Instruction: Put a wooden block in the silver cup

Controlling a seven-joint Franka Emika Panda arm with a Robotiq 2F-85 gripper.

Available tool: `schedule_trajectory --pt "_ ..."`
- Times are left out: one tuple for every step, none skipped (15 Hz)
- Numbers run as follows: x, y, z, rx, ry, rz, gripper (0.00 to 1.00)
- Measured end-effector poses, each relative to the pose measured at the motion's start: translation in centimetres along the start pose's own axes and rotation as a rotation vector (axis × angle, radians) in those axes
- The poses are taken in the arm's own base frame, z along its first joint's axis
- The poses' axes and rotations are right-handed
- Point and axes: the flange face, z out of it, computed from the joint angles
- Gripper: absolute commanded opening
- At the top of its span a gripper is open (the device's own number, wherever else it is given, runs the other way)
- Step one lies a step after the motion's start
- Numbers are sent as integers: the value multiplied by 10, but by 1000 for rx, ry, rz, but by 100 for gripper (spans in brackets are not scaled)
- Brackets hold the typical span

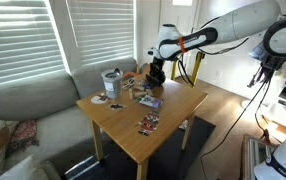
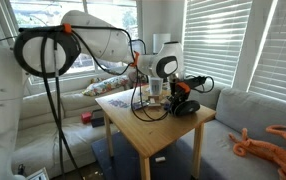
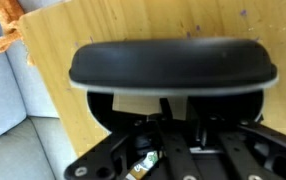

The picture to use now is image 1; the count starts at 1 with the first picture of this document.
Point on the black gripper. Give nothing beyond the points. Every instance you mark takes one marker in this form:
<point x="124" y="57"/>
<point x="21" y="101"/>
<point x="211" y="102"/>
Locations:
<point x="158" y="66"/>

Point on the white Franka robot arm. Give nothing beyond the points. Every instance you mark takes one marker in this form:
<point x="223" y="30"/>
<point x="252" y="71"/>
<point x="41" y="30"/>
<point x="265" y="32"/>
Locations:
<point x="243" y="20"/>

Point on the plain wooden block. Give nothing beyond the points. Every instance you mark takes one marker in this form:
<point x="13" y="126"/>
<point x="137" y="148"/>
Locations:
<point x="140" y="94"/>
<point x="149" y="92"/>

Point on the long flat wooden block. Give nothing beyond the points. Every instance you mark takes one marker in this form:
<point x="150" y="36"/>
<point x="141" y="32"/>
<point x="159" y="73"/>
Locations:
<point x="139" y="88"/>

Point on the wooden block with black mark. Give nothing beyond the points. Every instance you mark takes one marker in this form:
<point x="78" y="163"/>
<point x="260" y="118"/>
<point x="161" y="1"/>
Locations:
<point x="131" y="94"/>

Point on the silver metal cup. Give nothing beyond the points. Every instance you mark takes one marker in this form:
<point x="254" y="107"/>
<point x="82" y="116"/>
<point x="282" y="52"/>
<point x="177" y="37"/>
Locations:
<point x="112" y="85"/>

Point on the black soft bowl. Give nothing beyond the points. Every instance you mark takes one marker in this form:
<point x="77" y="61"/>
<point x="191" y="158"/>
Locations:
<point x="161" y="81"/>

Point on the blue toy car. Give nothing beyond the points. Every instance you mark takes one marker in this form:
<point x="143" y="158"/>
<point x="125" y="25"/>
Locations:
<point x="148" y="86"/>

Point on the orange octopus plush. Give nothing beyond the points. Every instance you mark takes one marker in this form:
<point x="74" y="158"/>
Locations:
<point x="129" y="74"/>

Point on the white ribbed object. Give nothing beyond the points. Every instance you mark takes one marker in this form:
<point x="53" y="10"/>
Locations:
<point x="129" y="84"/>

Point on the blue snack packet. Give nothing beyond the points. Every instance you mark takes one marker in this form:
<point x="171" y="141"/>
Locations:
<point x="150" y="101"/>

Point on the yellow tripod stand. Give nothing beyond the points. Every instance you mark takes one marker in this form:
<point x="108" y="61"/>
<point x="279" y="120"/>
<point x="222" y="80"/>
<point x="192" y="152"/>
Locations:
<point x="198" y="66"/>

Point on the small black sticker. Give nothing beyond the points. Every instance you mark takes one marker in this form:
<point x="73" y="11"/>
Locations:
<point x="116" y="106"/>

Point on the small white floor item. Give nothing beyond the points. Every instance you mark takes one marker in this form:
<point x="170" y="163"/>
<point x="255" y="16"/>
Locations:
<point x="183" y="125"/>

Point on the light wooden table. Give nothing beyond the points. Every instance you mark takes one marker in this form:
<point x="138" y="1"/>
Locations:
<point x="129" y="123"/>

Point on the white window blind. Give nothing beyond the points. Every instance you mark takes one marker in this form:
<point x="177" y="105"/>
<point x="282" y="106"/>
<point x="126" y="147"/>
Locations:
<point x="16" y="40"/>
<point x="103" y="30"/>

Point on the dark blue rug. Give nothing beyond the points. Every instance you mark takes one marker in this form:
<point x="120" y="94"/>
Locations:
<point x="169" y="153"/>

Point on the metal framed glass table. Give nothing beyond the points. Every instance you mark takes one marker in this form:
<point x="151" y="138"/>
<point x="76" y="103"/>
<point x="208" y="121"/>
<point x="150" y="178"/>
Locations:
<point x="249" y="156"/>

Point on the gray fabric sofa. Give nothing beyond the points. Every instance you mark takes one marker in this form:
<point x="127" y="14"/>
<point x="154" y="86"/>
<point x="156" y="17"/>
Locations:
<point x="33" y="100"/>

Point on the red patterned pillow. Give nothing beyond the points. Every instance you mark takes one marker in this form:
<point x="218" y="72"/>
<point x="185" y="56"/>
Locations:
<point x="24" y="135"/>

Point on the white leather sofa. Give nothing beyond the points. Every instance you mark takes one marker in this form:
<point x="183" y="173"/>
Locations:
<point x="23" y="171"/>

